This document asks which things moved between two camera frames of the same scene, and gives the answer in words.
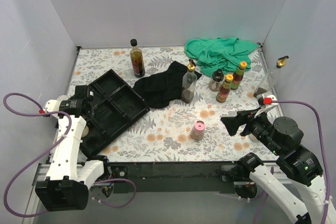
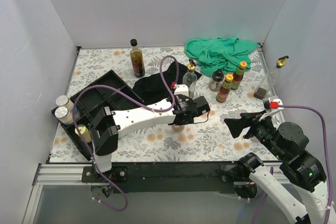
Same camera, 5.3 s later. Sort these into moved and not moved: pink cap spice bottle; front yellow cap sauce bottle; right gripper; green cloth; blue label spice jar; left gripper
Moved: pink cap spice bottle; left gripper
Not moved: right gripper; green cloth; blue label spice jar; front yellow cap sauce bottle
